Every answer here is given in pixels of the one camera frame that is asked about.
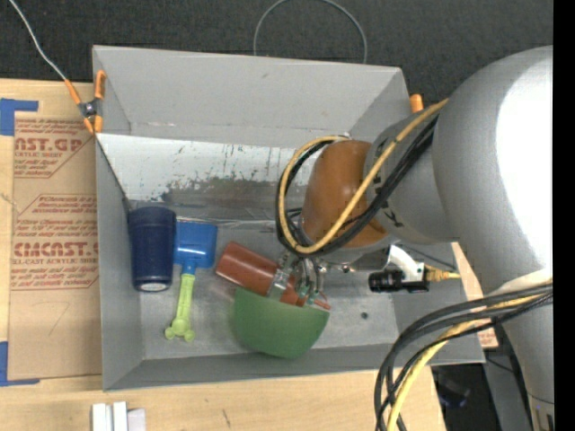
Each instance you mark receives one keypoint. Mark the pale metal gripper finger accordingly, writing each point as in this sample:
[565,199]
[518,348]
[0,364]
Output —
[283,275]
[275,290]

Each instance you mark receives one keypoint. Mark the grey metal bin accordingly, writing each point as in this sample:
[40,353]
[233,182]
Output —
[251,106]

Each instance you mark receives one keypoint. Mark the black cylinder on white bracket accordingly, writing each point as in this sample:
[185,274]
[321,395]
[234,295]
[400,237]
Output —
[395,280]

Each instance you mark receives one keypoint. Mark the green bowl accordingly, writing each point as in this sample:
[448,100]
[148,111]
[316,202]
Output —
[274,328]

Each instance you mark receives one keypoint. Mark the brown cardboard board red print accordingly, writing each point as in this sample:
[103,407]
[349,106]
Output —
[49,240]

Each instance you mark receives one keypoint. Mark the dark blue cup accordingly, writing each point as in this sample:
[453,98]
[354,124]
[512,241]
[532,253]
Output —
[150,249]

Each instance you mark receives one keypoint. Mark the red-brown block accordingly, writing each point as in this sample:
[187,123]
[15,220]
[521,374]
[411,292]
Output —
[245,265]

